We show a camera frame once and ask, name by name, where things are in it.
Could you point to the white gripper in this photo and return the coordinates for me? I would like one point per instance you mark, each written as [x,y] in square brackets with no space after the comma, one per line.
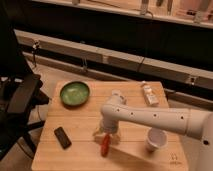
[108,126]

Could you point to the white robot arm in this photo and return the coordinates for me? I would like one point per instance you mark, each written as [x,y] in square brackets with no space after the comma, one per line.
[197,124]

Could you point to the black phone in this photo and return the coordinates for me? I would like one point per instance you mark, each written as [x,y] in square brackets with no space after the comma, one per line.
[62,137]

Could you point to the white paper cup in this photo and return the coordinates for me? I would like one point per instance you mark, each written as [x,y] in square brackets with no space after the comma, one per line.
[156,139]

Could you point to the green bowl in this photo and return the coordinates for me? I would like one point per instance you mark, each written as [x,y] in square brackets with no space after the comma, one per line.
[74,93]

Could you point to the white tube package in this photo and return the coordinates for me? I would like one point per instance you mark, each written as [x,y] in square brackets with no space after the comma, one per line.
[149,96]

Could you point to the black office chair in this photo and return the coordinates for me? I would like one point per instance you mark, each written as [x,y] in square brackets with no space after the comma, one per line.
[20,91]

